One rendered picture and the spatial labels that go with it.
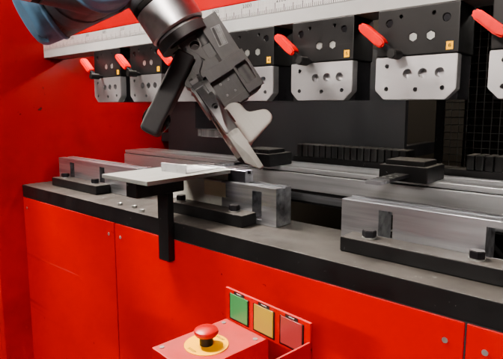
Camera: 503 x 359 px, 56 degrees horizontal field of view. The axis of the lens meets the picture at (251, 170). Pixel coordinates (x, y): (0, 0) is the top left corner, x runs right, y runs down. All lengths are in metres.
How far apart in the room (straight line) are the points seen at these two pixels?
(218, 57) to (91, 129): 1.47
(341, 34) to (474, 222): 0.44
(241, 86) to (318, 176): 0.77
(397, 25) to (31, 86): 1.39
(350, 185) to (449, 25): 0.55
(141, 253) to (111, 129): 0.88
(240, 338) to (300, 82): 0.54
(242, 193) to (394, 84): 0.47
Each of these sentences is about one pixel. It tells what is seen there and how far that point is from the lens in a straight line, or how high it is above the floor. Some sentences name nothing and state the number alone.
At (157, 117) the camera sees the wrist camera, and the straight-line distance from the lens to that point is 0.61.
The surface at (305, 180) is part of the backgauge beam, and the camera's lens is 1.38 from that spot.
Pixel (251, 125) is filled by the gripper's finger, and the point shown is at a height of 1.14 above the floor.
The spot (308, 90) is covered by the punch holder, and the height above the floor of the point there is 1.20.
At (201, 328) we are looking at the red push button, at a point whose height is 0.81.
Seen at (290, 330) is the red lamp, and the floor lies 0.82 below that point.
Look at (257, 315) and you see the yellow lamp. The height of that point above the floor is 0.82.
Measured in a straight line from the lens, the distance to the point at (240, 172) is 1.20.
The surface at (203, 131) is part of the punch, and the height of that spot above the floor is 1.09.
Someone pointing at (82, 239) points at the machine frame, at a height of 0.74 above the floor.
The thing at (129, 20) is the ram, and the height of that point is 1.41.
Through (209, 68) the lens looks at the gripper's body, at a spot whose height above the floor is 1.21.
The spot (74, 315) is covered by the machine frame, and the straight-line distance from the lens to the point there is 1.76.
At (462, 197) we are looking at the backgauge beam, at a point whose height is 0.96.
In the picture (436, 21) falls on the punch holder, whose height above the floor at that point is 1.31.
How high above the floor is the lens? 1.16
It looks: 8 degrees down
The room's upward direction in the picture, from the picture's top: straight up
